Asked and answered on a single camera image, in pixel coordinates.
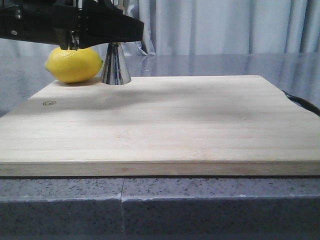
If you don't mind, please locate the steel double jigger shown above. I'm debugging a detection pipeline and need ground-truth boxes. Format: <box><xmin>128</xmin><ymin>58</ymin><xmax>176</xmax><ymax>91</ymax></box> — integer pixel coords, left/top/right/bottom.
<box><xmin>100</xmin><ymin>0</ymin><xmax>132</xmax><ymax>85</ymax></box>

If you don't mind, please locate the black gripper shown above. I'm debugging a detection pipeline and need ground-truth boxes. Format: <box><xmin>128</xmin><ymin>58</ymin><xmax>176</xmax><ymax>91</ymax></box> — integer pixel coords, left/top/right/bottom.
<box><xmin>0</xmin><ymin>0</ymin><xmax>85</xmax><ymax>50</ymax></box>

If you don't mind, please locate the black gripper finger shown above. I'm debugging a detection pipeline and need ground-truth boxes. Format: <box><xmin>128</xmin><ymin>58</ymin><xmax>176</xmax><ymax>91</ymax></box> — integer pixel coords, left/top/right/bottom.
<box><xmin>79</xmin><ymin>0</ymin><xmax>144</xmax><ymax>48</ymax></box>

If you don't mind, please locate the light wooden cutting board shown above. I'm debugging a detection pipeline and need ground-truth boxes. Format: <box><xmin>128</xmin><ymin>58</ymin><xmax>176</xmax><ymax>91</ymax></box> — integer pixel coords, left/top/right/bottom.
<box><xmin>0</xmin><ymin>75</ymin><xmax>320</xmax><ymax>177</ymax></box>

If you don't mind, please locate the yellow lemon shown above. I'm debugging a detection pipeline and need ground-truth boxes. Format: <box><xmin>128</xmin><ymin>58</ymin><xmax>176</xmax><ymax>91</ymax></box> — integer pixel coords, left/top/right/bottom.
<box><xmin>44</xmin><ymin>47</ymin><xmax>103</xmax><ymax>83</ymax></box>

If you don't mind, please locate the black cutting board strap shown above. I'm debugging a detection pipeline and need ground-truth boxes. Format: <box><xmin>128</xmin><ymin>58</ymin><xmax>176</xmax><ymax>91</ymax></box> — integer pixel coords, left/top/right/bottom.
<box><xmin>281</xmin><ymin>90</ymin><xmax>320</xmax><ymax>116</ymax></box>

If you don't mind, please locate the grey curtain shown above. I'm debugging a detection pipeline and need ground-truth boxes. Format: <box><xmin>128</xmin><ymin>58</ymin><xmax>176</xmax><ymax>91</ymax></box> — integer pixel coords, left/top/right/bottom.
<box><xmin>0</xmin><ymin>0</ymin><xmax>320</xmax><ymax>58</ymax></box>

